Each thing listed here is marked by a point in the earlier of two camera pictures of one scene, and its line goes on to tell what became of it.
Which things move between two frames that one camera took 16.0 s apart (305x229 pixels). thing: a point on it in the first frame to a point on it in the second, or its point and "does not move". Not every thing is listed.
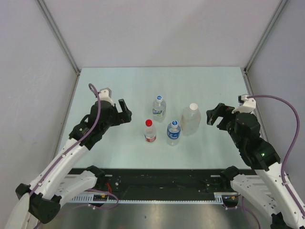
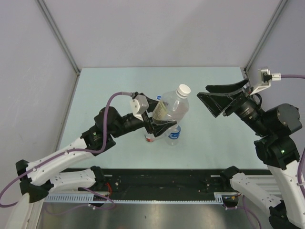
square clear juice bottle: x=190 y=119 to x=174 y=105
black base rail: x=166 y=182 does not move
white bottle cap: x=193 y=106 to x=184 y=89
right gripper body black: x=227 y=123 to x=234 y=104
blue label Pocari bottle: x=173 y=132 does not move
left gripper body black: x=114 y=120 to x=146 y=123
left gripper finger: x=126 y=114 to x=158 y=126
